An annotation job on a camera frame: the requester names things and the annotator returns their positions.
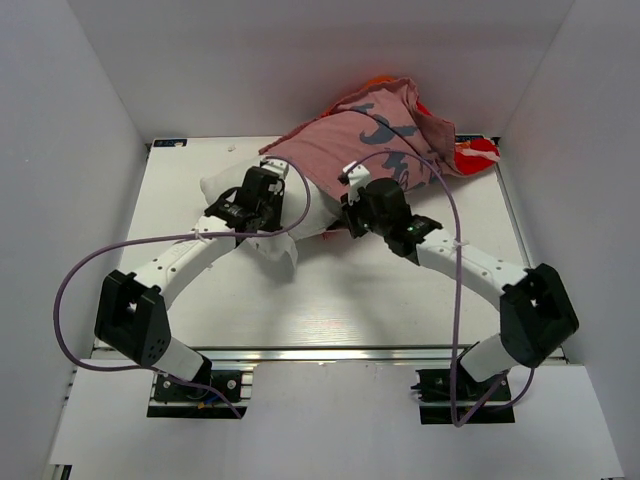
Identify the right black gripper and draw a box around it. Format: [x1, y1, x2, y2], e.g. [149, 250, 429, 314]
[338, 186, 389, 240]

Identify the white pillow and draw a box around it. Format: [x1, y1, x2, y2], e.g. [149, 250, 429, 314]
[200, 158, 341, 269]

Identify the red cartoon print pillowcase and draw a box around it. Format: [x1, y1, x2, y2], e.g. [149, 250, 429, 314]
[259, 77, 500, 200]

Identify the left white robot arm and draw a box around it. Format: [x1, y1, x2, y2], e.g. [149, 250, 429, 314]
[94, 160, 289, 399]

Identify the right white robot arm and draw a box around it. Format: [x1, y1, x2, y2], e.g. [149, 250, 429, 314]
[341, 174, 579, 399]

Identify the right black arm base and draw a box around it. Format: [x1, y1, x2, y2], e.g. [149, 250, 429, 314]
[410, 368, 515, 425]

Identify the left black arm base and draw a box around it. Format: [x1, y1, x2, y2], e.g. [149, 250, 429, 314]
[146, 364, 253, 420]

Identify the blue label sticker right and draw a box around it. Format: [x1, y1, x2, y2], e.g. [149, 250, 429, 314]
[455, 134, 485, 143]

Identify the blue label sticker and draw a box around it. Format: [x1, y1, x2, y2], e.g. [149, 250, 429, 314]
[152, 138, 187, 148]
[455, 134, 485, 143]

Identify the blue label sticker left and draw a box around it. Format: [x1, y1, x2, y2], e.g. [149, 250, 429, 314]
[152, 138, 187, 148]

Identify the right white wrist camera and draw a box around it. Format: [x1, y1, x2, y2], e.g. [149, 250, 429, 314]
[338, 162, 371, 205]

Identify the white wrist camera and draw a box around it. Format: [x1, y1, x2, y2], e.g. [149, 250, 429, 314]
[260, 156, 290, 180]
[338, 162, 371, 205]

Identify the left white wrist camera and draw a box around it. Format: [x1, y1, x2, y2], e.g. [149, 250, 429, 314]
[260, 156, 290, 180]

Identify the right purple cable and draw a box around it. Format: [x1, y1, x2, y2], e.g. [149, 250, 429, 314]
[339, 151, 536, 429]

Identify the aluminium table frame rail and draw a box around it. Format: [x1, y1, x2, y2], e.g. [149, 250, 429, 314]
[89, 344, 569, 363]

